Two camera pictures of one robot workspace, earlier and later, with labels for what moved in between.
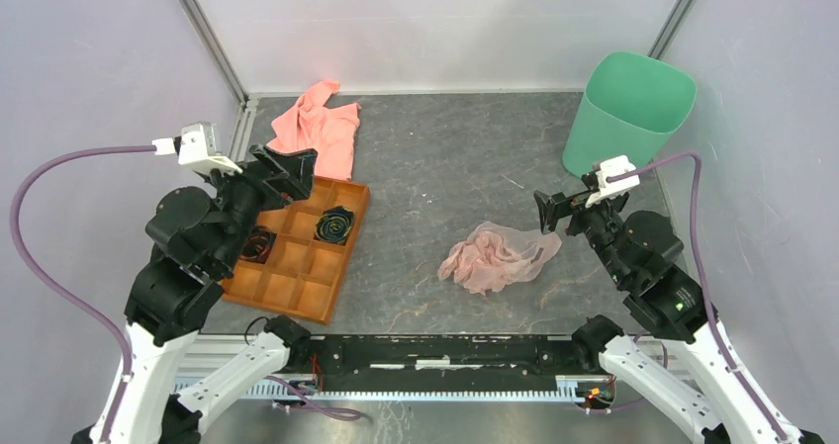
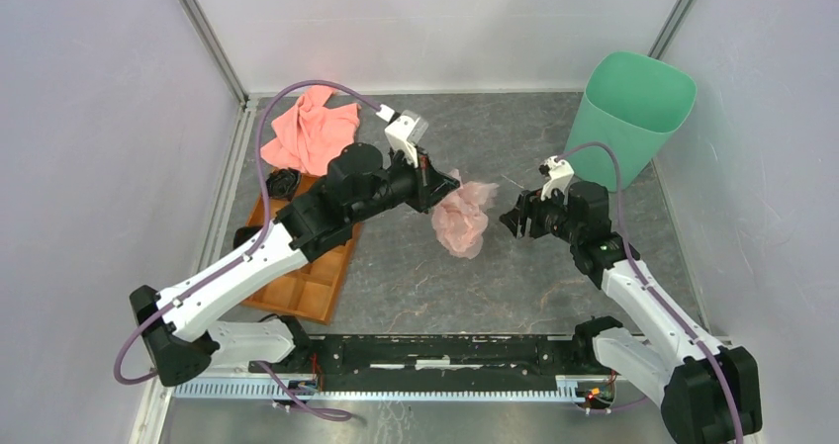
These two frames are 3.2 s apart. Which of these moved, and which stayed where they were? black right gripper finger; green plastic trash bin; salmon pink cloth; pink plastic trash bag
Moved: black right gripper finger; pink plastic trash bag
Stayed: salmon pink cloth; green plastic trash bin
